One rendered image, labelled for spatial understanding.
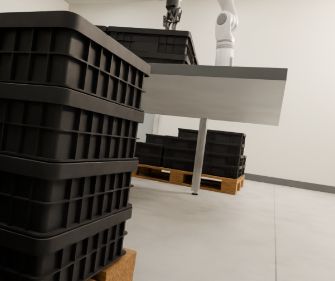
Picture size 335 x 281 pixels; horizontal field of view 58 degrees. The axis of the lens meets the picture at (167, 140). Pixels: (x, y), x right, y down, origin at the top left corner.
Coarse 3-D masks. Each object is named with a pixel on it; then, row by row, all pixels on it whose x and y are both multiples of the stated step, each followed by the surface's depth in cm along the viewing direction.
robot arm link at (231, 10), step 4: (220, 0) 157; (224, 0) 156; (228, 0) 155; (232, 0) 156; (220, 4) 159; (224, 4) 157; (228, 4) 156; (232, 4) 156; (224, 8) 158; (228, 8) 157; (232, 8) 156; (232, 12) 156; (236, 16) 155; (236, 20) 153; (236, 24) 153; (236, 28) 156; (232, 32) 157
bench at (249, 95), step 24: (168, 72) 106; (192, 72) 104; (216, 72) 101; (240, 72) 98; (264, 72) 96; (144, 96) 171; (168, 96) 159; (192, 96) 149; (216, 96) 139; (240, 96) 131; (264, 96) 124; (240, 120) 238; (264, 120) 216; (192, 192) 258
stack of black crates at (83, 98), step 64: (0, 64) 48; (64, 64) 44; (128, 64) 61; (0, 128) 47; (64, 128) 45; (128, 128) 64; (0, 192) 46; (64, 192) 47; (128, 192) 67; (0, 256) 46; (64, 256) 49
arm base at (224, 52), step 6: (222, 42) 151; (228, 42) 150; (216, 48) 154; (222, 48) 151; (228, 48) 150; (216, 54) 154; (222, 54) 151; (228, 54) 150; (216, 60) 153; (222, 60) 151; (228, 60) 151
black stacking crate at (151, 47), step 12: (120, 36) 141; (132, 36) 140; (144, 36) 139; (156, 36) 138; (168, 36) 137; (180, 36) 136; (132, 48) 140; (144, 48) 138; (156, 48) 137; (168, 48) 137; (180, 48) 135; (192, 60) 159
